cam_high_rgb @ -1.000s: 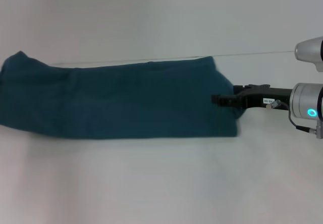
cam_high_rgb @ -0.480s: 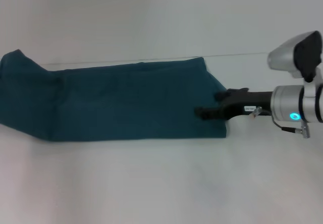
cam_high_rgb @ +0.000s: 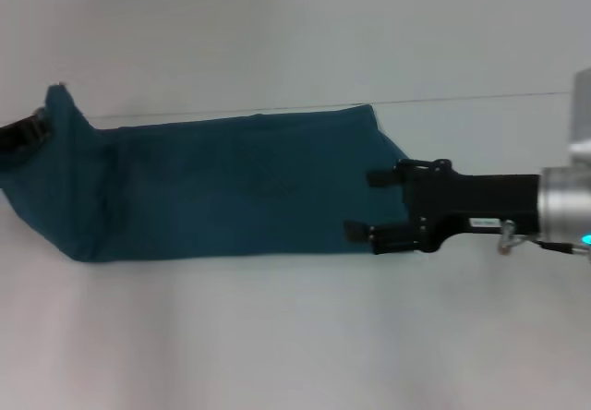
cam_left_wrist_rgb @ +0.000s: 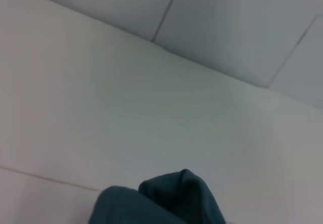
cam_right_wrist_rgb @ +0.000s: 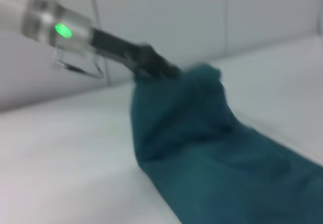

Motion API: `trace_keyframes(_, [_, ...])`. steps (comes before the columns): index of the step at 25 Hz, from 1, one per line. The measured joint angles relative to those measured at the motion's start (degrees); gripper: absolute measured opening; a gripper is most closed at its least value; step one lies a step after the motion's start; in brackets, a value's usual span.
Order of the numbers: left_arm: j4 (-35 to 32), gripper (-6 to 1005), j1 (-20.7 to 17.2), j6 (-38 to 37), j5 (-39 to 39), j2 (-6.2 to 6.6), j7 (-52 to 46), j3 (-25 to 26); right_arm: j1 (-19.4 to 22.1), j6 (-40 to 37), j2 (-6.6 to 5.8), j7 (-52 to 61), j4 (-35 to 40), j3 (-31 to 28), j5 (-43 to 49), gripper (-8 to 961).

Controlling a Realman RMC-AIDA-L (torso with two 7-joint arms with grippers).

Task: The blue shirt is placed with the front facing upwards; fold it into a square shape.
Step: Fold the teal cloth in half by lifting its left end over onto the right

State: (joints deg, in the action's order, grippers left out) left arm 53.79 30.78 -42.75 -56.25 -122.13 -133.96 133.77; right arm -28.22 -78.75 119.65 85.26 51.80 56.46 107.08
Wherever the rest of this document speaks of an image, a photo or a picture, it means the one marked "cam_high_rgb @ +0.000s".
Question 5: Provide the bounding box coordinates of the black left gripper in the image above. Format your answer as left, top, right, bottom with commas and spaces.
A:
0, 108, 54, 155

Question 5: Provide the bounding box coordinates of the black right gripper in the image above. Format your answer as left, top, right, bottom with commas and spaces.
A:
343, 158, 542, 257

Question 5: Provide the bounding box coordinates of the teal t-shirt with FREE print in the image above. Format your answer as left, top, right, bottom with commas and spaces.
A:
0, 84, 412, 264

